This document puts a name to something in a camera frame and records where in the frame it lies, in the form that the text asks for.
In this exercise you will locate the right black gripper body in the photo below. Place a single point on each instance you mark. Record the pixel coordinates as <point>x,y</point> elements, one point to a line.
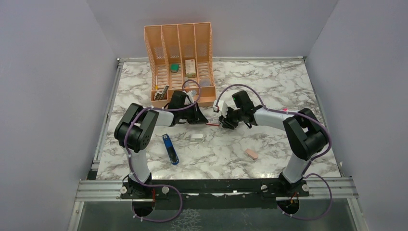
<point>233,117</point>

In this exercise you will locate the red white staple box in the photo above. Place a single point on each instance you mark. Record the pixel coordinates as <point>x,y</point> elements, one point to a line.
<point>213,122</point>

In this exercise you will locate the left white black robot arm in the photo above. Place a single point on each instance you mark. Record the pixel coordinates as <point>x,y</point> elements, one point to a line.
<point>136,127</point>

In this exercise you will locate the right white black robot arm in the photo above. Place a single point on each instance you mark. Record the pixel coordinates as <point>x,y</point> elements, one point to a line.
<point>305,134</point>

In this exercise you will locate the blue stapler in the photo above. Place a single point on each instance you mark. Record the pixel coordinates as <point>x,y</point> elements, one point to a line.
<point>170,149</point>

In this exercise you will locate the clear round lid in organizer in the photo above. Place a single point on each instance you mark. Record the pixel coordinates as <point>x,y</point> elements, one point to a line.
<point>205,82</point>

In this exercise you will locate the black white item in organizer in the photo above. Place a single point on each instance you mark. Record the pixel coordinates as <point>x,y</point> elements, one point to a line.
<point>161,94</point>

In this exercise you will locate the white green box in organizer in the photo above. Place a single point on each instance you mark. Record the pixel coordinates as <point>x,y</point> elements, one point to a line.
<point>190,68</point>

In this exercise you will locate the green object in organizer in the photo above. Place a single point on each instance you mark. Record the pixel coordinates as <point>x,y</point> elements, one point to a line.
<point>174,68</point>

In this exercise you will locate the orange plastic desk organizer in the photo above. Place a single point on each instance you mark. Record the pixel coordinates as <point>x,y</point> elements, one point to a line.
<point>175,43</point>

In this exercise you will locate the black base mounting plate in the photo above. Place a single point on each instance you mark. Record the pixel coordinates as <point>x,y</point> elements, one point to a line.
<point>211,194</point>

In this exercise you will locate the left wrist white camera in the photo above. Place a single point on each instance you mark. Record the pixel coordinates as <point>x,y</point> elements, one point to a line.
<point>191,95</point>

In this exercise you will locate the wrist white camera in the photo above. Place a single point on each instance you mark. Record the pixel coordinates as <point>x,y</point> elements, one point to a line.
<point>219,106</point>
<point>191,95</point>

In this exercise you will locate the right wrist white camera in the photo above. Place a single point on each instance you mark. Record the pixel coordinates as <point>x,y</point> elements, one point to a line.
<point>219,106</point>

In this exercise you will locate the aluminium frame rail front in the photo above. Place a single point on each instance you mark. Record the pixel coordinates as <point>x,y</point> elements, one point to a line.
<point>110,190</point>

